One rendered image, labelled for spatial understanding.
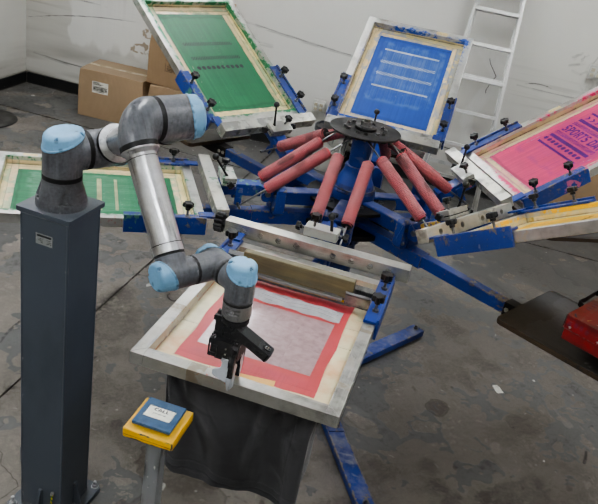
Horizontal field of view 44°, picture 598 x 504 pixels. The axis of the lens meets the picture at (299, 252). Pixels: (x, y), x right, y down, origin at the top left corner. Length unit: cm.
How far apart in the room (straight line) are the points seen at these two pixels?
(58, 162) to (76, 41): 525
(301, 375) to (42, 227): 87
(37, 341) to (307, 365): 89
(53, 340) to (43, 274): 23
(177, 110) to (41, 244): 67
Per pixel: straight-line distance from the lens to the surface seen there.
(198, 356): 211
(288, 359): 215
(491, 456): 361
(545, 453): 376
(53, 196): 226
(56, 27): 753
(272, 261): 244
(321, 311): 239
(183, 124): 191
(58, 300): 239
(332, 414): 193
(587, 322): 248
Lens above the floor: 217
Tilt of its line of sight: 26 degrees down
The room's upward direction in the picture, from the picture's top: 10 degrees clockwise
